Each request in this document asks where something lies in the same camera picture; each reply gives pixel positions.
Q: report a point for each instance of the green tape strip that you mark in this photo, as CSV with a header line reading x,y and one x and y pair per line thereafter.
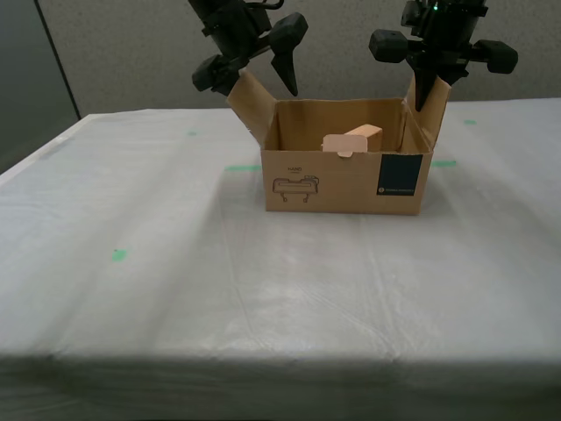
x,y
241,168
443,164

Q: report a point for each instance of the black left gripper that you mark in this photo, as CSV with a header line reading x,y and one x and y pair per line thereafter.
x,y
232,26

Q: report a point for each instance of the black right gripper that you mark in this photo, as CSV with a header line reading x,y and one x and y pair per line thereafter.
x,y
442,35

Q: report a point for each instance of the translucent plastic table cover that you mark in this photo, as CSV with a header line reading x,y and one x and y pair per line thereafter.
x,y
219,285

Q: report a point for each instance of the brown cardboard box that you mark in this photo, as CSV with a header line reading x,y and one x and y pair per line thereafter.
x,y
342,188

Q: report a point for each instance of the light wooden block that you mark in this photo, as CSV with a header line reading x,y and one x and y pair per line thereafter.
x,y
368,133

